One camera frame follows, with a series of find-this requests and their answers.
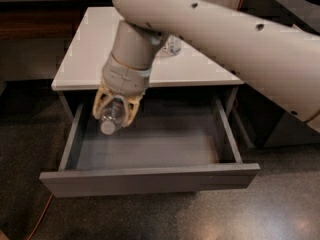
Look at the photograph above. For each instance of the grey drawer cabinet white top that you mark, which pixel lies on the grey drawer cabinet white top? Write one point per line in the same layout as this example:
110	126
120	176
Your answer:
83	57

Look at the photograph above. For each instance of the clear water bottle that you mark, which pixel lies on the clear water bottle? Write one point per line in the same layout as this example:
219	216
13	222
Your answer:
173	46
112	117

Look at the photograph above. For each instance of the black cabinet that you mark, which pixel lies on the black cabinet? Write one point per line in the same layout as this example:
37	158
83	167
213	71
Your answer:
262	123

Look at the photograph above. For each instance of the dark wooden bench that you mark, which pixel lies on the dark wooden bench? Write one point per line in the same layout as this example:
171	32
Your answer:
44	19

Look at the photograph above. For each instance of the grey top drawer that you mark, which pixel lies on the grey top drawer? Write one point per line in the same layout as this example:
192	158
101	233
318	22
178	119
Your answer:
102	175

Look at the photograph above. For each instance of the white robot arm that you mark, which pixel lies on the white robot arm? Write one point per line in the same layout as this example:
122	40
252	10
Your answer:
280	62

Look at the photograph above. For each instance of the standing clear water bottle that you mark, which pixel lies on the standing clear water bottle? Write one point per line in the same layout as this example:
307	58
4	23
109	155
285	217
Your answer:
173	46

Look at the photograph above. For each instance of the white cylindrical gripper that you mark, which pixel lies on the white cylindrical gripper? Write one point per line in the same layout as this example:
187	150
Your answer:
124	78

